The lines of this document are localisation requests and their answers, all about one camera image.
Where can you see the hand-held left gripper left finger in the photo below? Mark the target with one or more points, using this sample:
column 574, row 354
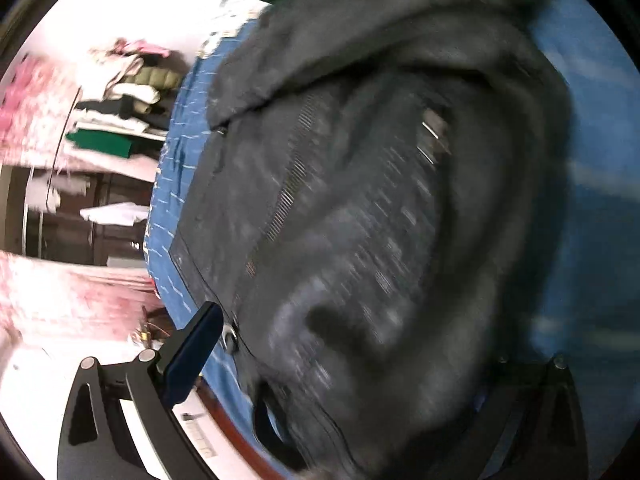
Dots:
column 187, row 355

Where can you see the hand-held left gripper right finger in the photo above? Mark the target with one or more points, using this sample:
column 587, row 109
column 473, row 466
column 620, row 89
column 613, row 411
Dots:
column 540, row 410

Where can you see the dark grey zip jacket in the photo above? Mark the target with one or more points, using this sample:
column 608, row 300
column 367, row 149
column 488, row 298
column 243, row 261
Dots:
column 350, row 210

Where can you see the pile of folded clothes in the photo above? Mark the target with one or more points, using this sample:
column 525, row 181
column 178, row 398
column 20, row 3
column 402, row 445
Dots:
column 127, row 95

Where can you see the pink floral cloth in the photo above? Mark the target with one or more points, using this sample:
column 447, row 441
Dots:
column 65, row 290

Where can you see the white folded cloth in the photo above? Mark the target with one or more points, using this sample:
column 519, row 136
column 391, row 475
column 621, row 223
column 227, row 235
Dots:
column 116, row 214

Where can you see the dark wooden cabinet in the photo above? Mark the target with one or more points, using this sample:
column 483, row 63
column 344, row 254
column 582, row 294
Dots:
column 90, row 220

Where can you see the blue checked blanket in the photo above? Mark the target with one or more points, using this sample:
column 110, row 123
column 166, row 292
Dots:
column 590, row 210

